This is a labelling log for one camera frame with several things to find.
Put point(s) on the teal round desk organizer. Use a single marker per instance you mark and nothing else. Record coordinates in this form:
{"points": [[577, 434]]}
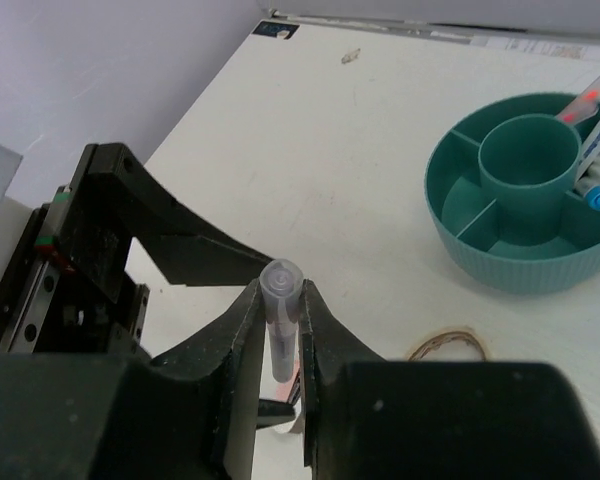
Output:
{"points": [[500, 189]]}

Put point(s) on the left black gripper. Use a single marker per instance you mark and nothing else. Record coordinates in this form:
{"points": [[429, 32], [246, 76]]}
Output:
{"points": [[189, 413]]}

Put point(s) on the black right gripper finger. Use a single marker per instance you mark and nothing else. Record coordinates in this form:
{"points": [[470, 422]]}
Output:
{"points": [[370, 418]]}

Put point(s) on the blue capped white marker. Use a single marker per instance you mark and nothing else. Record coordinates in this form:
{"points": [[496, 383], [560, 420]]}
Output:
{"points": [[589, 189]]}

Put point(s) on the masking tape roll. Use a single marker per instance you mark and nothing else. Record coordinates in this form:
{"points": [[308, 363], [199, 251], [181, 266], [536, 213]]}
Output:
{"points": [[451, 344]]}

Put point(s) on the clear pen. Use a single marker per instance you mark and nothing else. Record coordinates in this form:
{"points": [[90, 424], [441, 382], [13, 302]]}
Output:
{"points": [[281, 283]]}

